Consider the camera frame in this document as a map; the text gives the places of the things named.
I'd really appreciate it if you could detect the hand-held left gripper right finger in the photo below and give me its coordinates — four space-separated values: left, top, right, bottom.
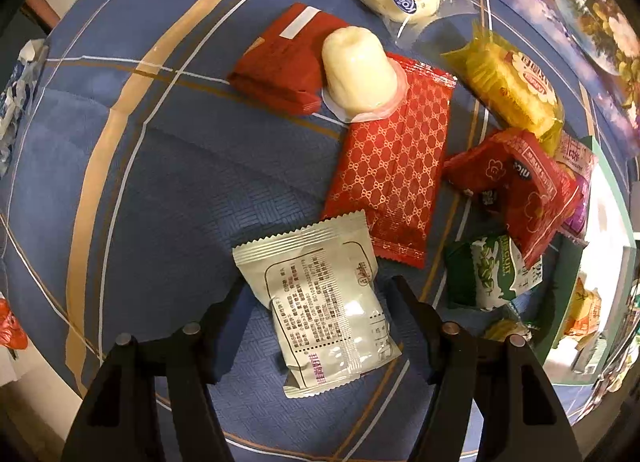
385 275 583 462

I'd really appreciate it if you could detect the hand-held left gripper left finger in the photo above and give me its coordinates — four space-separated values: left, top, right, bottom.
60 276 251 462

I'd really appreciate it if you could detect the silver foil snack packet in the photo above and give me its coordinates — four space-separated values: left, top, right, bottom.
232 209 403 399

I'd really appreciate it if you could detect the pink snack packet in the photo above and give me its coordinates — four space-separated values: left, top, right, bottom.
552 132 598 245

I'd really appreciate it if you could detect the white box with green rim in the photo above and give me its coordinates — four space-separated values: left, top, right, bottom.
540 135 640 388

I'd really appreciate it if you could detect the red packet with white stripe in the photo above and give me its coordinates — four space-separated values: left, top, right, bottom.
227 2 351 116

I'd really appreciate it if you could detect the small yellow wrapper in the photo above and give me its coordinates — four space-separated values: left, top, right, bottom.
482 317 533 343

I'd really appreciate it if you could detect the green biscuit packet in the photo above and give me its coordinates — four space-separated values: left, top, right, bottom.
445 235 543 310

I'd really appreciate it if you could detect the blue plaid tablecloth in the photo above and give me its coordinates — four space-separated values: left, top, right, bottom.
0 0 631 462

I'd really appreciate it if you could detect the orange snack packet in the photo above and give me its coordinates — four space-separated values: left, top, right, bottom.
562 277 603 338

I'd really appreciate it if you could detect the red patterned snack packet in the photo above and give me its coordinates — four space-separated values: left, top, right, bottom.
321 52 457 269

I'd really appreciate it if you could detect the red flower-print snack packet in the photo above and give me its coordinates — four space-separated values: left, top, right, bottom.
442 128 586 270

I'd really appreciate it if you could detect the red-orange plastic bag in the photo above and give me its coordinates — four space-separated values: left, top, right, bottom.
0 297 28 360

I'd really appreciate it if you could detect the yellow cracker packet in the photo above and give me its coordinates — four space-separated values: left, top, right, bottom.
440 22 566 155

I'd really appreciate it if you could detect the white jelly cup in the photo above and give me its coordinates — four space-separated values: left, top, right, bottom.
320 26 407 123

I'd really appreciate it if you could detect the white and blue plastic bag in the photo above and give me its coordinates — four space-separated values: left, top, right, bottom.
0 37 51 178

